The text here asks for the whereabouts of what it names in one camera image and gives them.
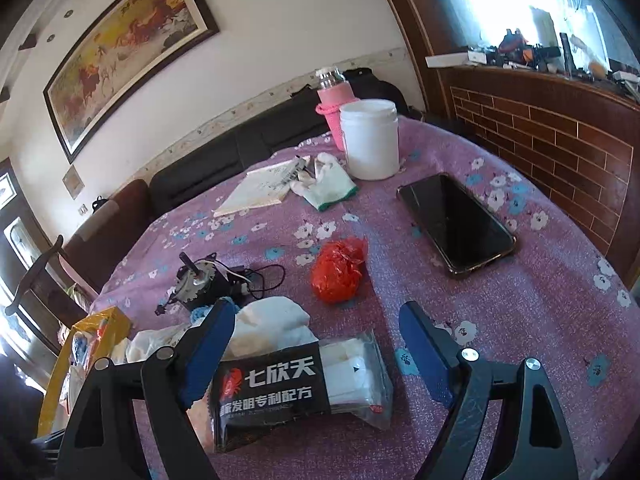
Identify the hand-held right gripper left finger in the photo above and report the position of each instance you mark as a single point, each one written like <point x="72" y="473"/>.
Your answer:
<point x="210" y="350"/>

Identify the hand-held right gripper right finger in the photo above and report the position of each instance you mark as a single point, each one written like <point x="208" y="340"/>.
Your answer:
<point x="425" y="355"/>

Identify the white cloth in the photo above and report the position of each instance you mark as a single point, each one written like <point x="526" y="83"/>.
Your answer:
<point x="150" y="345"/>

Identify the black printed packet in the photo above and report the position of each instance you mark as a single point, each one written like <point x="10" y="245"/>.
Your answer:
<point x="270" y="390"/>

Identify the red plastic bag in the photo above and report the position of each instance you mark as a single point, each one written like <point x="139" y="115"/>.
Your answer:
<point x="337" y="272"/>

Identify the yellow cardboard box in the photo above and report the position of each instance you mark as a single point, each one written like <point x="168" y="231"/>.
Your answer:
<point x="50" y="395"/>

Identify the blue knit cloth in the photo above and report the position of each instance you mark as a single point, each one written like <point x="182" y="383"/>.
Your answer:
<point x="197" y="317"/>

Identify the white face towel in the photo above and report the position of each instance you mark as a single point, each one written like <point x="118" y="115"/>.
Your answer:
<point x="272" y="320"/>

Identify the purple floral tablecloth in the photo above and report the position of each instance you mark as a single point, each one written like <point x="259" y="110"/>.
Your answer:
<point x="500" y="310"/>

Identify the blue white tissue pack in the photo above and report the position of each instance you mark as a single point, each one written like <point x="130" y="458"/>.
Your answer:
<point x="82" y="352"/>

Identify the black smartphone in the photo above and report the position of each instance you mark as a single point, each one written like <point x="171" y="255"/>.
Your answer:
<point x="455" y="225"/>

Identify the brown armchair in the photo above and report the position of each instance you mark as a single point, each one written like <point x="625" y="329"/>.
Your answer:
<point x="130" y="200"/>

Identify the open paper notebook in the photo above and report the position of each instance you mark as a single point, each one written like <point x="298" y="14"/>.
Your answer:
<point x="260" y="185"/>

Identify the black sofa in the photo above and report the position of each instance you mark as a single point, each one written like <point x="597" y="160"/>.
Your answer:
<point x="210" y="160"/>

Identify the dark wooden chair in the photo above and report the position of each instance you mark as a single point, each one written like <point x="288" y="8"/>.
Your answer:
<point x="35" y="270"/>

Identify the white work glove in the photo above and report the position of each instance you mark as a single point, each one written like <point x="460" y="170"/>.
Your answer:
<point x="325" y="187"/>

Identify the white plastic jar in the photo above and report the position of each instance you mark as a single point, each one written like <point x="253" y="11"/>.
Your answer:
<point x="370" y="145"/>

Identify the dark glass door cabinet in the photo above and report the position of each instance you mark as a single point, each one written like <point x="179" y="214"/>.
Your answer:
<point x="15" y="240"/>

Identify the brown wooden partition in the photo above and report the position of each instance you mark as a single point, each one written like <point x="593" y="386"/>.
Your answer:
<point x="550" y="125"/>

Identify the pink insulated bottle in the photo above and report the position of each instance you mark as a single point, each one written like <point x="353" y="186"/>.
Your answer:
<point x="332" y="105"/>

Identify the black bag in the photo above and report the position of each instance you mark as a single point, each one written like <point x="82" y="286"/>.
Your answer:
<point x="375" y="87"/>

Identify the white flat box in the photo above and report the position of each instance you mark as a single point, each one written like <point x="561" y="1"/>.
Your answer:
<point x="455" y="59"/>

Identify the framed horse painting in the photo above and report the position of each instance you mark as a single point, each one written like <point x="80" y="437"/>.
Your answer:
<point x="125" y="45"/>

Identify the pile of assorted small items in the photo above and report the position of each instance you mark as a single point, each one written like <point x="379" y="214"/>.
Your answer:
<point x="515" y="42"/>

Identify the yellow wall plaque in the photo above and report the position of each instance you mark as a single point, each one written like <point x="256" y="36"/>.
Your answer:
<point x="72" y="181"/>

